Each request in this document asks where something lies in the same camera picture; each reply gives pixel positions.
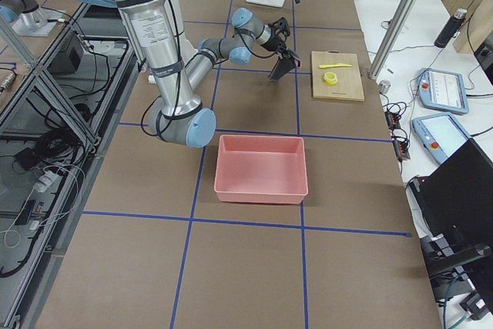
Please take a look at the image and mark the black laptop screen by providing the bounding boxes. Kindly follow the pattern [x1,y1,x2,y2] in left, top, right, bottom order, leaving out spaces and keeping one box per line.
[410,139,492,307]

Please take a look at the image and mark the teach pendant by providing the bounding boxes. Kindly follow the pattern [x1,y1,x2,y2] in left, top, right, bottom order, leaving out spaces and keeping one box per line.
[418,68,469,115]
[411,112,471,164]

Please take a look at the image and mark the black water bottle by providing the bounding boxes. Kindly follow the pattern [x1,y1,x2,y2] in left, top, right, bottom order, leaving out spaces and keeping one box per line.
[434,8,468,49]

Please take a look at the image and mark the teach pendant near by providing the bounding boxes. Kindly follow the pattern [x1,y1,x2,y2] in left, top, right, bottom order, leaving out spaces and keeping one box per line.
[411,112,471,164]

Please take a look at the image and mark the yellow plastic knife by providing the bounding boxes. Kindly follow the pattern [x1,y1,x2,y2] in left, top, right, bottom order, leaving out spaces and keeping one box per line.
[318,63,353,69]

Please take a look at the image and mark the bamboo cutting board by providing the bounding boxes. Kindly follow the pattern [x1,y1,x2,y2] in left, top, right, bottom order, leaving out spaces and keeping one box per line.
[310,51,364,102]

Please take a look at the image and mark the grey aluminium post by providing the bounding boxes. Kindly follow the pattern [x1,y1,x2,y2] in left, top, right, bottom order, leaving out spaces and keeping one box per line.
[368,0,417,80]

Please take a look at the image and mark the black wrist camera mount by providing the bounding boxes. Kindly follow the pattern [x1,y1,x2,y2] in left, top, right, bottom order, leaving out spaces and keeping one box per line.
[268,17,290,40]

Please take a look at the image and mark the pink plastic bin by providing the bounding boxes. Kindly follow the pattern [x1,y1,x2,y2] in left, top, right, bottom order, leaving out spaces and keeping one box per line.
[214,135,309,204]

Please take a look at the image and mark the dark grey cloth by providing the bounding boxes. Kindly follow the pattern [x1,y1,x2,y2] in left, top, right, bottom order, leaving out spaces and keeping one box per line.
[269,53,301,82]

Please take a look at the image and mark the white camera stand pillar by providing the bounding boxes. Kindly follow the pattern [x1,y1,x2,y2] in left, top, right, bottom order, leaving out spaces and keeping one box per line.
[146,0,207,86]

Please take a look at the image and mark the black power strip with cables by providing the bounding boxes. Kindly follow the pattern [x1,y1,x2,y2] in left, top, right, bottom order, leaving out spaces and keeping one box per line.
[382,102,411,162]

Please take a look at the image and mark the yellow lemon slices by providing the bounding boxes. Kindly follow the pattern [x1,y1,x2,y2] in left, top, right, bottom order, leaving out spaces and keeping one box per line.
[323,72,338,86]

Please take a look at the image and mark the teach pendant far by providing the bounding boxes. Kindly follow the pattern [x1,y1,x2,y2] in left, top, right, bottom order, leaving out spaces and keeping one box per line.
[418,68,469,115]

